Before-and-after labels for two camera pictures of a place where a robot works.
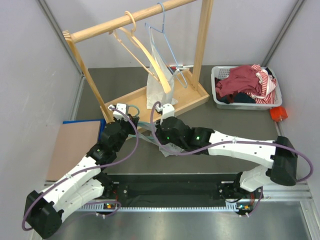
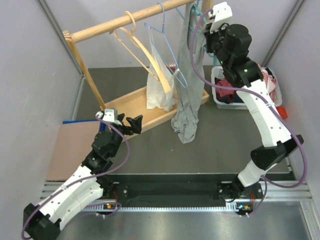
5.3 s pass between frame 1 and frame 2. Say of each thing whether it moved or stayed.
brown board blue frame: stayed
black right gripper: moved
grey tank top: moved
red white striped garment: stayed
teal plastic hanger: moved
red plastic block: stayed
